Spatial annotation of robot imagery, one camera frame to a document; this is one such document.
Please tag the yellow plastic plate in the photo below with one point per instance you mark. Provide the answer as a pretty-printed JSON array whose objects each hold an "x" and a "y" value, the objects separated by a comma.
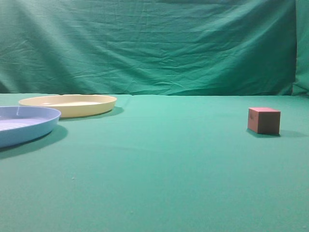
[{"x": 74, "y": 105}]

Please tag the green table cloth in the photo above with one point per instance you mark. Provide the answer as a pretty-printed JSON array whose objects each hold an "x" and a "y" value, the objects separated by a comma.
[{"x": 163, "y": 164}]

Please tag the blue plastic plate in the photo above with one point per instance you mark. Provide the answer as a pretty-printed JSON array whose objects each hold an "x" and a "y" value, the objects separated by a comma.
[{"x": 20, "y": 124}]

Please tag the red cube block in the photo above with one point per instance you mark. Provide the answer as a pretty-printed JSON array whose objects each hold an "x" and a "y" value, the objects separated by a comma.
[{"x": 264, "y": 120}]

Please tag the green backdrop cloth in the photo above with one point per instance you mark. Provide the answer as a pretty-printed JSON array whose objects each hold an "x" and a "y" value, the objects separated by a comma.
[{"x": 155, "y": 47}]

